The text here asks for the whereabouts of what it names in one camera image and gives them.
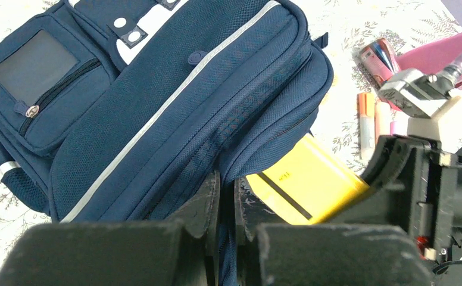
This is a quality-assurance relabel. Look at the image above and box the pink box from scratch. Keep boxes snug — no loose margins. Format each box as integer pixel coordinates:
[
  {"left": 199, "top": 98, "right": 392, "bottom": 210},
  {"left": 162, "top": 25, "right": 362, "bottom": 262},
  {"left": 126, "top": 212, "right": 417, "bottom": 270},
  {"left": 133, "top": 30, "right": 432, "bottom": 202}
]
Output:
[{"left": 399, "top": 33, "right": 462, "bottom": 95}]

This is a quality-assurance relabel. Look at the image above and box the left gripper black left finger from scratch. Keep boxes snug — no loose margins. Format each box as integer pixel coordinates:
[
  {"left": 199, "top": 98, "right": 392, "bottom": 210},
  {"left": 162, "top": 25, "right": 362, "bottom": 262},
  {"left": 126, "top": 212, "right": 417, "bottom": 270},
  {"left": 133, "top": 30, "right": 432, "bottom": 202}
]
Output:
[{"left": 0, "top": 171, "right": 220, "bottom": 285}]

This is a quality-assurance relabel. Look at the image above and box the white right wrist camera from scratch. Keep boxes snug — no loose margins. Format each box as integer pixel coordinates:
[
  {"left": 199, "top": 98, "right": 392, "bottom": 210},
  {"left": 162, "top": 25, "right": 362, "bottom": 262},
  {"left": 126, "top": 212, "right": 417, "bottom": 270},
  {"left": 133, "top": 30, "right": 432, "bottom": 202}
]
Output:
[{"left": 378, "top": 65, "right": 462, "bottom": 142}]

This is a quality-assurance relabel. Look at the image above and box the yellow orange highlighter pen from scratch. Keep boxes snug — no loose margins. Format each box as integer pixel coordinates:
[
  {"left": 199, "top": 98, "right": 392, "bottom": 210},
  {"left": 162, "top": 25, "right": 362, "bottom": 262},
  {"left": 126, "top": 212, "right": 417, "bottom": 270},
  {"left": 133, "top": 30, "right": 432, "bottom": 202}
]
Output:
[{"left": 374, "top": 100, "right": 392, "bottom": 142}]

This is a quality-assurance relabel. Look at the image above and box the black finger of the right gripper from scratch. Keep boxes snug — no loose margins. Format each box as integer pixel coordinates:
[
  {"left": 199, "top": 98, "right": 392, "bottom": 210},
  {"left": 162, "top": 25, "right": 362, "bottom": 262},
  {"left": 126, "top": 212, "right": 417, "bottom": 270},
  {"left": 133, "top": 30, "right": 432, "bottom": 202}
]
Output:
[{"left": 328, "top": 135, "right": 417, "bottom": 231}]

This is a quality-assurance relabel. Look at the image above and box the yellow book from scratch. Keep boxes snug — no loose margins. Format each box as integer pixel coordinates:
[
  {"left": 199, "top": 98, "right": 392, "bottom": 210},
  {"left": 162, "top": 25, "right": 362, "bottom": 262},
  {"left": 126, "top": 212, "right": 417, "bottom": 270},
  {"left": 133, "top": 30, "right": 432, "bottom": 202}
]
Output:
[{"left": 246, "top": 134, "right": 369, "bottom": 225}]

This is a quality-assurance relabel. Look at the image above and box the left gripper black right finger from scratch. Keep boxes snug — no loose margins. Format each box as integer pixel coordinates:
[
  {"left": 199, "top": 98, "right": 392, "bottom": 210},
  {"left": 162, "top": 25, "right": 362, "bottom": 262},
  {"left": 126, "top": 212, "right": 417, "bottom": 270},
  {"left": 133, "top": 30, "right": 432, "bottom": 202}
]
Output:
[{"left": 234, "top": 178, "right": 432, "bottom": 285}]

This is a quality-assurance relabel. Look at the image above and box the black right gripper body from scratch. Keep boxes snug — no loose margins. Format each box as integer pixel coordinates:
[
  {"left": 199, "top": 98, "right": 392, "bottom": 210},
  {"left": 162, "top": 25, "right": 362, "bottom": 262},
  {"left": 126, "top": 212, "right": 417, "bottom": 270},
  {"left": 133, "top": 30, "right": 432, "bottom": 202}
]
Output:
[{"left": 398, "top": 136, "right": 458, "bottom": 261}]

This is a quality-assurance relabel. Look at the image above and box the navy blue student backpack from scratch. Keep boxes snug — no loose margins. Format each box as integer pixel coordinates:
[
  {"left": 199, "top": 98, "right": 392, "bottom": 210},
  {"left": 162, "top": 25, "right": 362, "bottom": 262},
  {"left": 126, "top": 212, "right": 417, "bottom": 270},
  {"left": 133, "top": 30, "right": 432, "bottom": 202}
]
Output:
[{"left": 0, "top": 0, "right": 335, "bottom": 286}]

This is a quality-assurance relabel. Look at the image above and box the pink highlighter pen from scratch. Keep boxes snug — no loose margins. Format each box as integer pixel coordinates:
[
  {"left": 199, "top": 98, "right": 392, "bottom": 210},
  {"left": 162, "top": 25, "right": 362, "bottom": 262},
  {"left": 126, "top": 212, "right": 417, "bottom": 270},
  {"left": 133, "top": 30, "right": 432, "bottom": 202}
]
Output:
[{"left": 389, "top": 120, "right": 408, "bottom": 136}]

